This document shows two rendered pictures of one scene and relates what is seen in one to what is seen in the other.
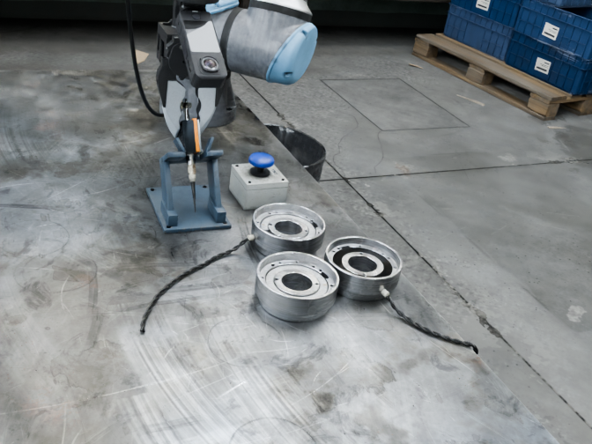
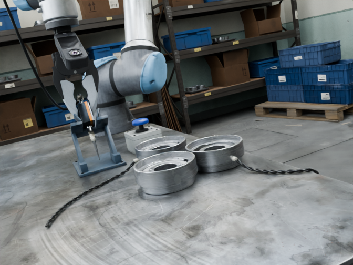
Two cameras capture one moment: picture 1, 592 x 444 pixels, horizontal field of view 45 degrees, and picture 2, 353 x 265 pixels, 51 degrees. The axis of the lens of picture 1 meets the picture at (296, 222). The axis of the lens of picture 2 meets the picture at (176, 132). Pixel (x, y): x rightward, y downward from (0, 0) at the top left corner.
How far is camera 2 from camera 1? 38 cm
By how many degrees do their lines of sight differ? 18
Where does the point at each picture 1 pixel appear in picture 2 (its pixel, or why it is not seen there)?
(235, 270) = (126, 181)
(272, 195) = not seen: hidden behind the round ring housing
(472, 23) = (280, 90)
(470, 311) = not seen: hidden behind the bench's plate
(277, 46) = (141, 67)
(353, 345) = (216, 194)
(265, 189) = (146, 138)
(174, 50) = (58, 59)
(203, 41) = (70, 44)
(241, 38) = (120, 71)
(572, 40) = (335, 78)
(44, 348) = not seen: outside the picture
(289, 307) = (159, 181)
